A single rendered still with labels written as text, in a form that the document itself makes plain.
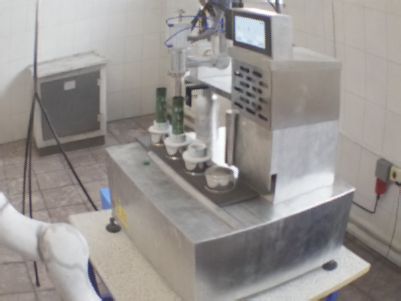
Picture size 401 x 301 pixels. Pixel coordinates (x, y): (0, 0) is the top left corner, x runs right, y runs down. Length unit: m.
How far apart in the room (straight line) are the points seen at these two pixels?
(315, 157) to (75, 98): 3.21
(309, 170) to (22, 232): 0.75
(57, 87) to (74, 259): 3.45
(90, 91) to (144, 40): 1.08
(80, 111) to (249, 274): 3.27
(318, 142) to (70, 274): 0.71
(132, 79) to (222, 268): 4.12
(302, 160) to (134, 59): 3.99
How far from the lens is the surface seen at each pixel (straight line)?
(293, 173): 1.15
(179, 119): 1.32
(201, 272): 1.05
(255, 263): 1.12
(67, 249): 0.72
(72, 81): 4.14
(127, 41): 4.96
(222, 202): 1.12
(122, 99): 5.08
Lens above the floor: 1.54
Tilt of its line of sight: 21 degrees down
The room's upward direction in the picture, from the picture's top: 1 degrees clockwise
